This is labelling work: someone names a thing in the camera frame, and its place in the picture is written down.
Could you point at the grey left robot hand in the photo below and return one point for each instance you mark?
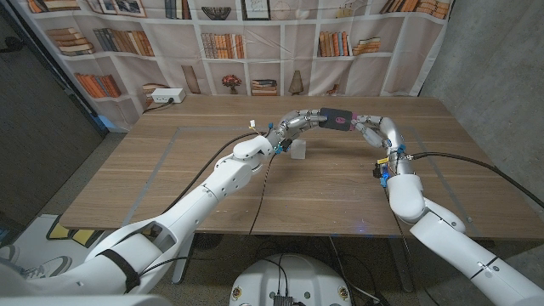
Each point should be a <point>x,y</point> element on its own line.
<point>295,121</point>

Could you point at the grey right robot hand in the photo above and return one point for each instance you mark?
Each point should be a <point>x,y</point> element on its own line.
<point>391,132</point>

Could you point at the black keycard holder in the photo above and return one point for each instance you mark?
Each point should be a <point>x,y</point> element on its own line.
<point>329,119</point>

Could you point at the pink keycard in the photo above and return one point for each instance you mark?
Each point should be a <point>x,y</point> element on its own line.
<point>353,123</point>

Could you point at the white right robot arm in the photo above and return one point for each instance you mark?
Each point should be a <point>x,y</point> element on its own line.
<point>450,242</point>

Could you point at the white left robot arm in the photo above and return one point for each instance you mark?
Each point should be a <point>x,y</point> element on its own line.
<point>229,174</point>

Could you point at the small white cube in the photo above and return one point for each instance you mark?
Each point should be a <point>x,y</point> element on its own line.
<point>298,149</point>

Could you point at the printed bookshelf backdrop cloth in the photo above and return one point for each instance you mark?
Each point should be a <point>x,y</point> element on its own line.
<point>289,59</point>

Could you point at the white power strip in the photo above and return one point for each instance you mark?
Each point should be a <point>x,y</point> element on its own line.
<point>168,95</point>

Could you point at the grey table leg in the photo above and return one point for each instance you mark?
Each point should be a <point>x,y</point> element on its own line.
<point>401,272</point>

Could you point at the white robot torso base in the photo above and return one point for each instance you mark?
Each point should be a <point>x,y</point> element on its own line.
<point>293,276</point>

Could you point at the white table leg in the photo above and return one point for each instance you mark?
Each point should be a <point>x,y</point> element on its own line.
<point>183,263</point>

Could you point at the blue plastic object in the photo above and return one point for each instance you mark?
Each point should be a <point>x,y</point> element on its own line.
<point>102,122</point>

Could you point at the yellow black floor mat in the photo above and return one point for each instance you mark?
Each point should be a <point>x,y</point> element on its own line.
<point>76,235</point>

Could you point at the black perforated partition panel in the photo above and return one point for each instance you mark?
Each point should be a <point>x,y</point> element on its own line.
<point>34,127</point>

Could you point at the white floor board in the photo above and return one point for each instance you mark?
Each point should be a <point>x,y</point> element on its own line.
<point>36,238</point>

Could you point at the grey white sneaker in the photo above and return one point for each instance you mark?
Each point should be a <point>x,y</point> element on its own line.
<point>8,254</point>
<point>49,267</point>

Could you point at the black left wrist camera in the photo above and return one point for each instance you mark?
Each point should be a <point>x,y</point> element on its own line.
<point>285,145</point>

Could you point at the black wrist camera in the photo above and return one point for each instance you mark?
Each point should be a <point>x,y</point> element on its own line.
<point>379,171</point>
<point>285,145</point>

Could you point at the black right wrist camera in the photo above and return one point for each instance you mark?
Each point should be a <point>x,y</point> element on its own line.
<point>379,171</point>

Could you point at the black bracket on partition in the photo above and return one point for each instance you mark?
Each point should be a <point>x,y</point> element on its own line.
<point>10,43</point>

